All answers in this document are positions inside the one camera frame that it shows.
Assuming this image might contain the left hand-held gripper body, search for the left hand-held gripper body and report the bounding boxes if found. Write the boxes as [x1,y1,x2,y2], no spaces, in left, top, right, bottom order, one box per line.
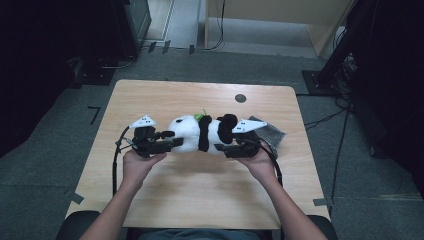
[128,114,168,159]

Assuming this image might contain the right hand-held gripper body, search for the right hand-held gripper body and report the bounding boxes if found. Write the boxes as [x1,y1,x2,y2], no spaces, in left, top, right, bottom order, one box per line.
[229,118,269,160]

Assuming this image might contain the panda plush toy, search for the panda plush toy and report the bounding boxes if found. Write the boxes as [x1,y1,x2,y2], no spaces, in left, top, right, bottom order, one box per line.
[166,108,240,156]

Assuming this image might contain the grey fuzzy sock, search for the grey fuzzy sock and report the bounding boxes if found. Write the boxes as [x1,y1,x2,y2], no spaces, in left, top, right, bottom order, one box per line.
[247,115,287,158]

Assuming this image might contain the person's right hand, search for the person's right hand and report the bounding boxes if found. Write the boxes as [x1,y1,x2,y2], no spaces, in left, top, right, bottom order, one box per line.
[235,150,278,184]

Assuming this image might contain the person's left hand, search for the person's left hand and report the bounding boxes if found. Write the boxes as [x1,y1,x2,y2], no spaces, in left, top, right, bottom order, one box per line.
[122,149,168,190]

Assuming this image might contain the dark floor base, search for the dark floor base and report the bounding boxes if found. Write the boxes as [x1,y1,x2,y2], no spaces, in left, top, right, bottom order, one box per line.
[67,55,117,90]

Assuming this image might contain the person's blue-grey clothing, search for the person's blue-grey clothing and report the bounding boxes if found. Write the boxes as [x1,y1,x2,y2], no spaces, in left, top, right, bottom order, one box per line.
[137,227,263,240]

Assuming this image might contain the grey tape strip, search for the grey tape strip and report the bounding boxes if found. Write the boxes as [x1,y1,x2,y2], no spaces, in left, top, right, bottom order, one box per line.
[312,197,335,207]
[64,188,85,205]

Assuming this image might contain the black chair armrest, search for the black chair armrest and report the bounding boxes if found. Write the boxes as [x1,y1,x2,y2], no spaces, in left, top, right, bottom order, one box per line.
[54,210,101,240]
[306,214,339,240]

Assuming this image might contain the black cabinet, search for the black cabinet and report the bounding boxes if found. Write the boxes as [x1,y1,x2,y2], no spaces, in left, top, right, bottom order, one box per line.
[109,0,153,62]

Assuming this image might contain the black metal stand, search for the black metal stand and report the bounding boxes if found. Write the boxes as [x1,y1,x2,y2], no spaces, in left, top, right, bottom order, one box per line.
[301,0,359,98]

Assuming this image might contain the beige wooden cabinet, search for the beige wooden cabinet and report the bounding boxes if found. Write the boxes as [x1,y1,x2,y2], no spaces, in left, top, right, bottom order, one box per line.
[203,0,355,58]

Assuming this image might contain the right hand-held gripper cable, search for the right hand-held gripper cable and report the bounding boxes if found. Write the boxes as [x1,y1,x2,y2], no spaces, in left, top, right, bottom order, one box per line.
[255,141,285,188]

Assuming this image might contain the hand-held gripper cable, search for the hand-held gripper cable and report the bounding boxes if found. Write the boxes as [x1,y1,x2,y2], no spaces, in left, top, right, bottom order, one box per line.
[255,141,285,188]
[111,125,138,198]

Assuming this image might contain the left hand-held gripper cable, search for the left hand-held gripper cable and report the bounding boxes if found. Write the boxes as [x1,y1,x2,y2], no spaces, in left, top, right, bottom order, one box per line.
[111,125,138,198]

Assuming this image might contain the black floor cable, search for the black floor cable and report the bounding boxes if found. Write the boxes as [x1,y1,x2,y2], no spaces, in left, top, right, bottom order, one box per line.
[303,105,351,132]
[329,108,352,203]

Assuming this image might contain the black hanging cable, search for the black hanging cable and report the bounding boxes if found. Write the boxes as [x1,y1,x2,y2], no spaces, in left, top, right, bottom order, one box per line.
[205,0,227,52]

